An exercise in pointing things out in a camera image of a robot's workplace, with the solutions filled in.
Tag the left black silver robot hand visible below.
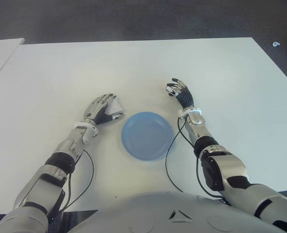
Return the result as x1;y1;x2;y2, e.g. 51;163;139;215
83;94;123;126

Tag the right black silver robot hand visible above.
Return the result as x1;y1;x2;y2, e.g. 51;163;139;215
166;78;196;110

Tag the white wall charger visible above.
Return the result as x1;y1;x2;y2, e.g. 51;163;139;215
106;96;125;115

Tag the blue plastic plate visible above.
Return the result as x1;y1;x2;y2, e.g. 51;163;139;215
120;111;175;162

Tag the white side table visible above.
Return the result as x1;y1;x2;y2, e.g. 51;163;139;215
0;37;25;88

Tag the grey robot torso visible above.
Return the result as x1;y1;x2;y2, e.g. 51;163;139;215
70;191;280;233

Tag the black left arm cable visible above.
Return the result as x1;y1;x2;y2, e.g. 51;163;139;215
58;149;95;214

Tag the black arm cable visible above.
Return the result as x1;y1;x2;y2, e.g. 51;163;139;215
58;149;95;214
165;116;229;201

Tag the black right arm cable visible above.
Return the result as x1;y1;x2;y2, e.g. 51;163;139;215
165;116;229;201

